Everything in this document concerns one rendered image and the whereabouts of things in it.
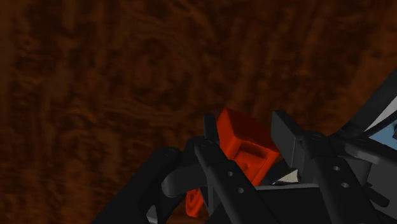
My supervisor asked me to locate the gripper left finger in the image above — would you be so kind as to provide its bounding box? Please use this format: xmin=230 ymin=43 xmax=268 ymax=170
xmin=92 ymin=113 xmax=281 ymax=224

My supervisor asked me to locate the orange block with recess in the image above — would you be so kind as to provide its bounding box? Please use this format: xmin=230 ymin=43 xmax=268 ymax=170
xmin=185 ymin=107 xmax=282 ymax=218

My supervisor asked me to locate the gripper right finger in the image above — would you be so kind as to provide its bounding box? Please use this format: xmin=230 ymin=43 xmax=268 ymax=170
xmin=270 ymin=108 xmax=397 ymax=224

